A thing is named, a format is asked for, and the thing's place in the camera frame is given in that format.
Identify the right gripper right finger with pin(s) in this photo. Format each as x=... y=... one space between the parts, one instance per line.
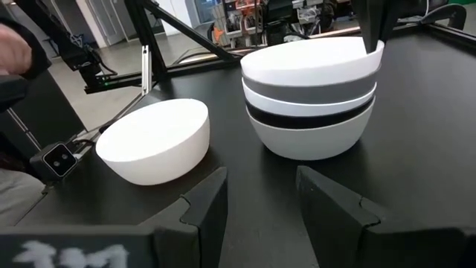
x=334 y=231

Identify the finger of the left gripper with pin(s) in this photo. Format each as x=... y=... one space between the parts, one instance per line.
x=388 y=15
x=368 y=22

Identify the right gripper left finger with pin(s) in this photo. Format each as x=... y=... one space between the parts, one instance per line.
x=201 y=231

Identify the white bowl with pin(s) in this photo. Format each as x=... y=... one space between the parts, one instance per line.
x=297 y=108
x=308 y=63
x=156 y=149

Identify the light grey bowl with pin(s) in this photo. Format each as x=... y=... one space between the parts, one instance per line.
x=312 y=143

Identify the cluttered storage shelf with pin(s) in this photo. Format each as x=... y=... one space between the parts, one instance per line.
x=241 y=18

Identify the person's leg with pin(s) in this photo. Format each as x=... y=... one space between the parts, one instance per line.
x=18 y=197

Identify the person's hand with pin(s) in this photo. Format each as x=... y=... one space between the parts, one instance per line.
x=13 y=50

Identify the black table-level camera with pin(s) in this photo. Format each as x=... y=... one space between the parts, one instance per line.
x=57 y=160

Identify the black aluminium table frame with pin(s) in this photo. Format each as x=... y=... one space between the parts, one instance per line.
x=142 y=22

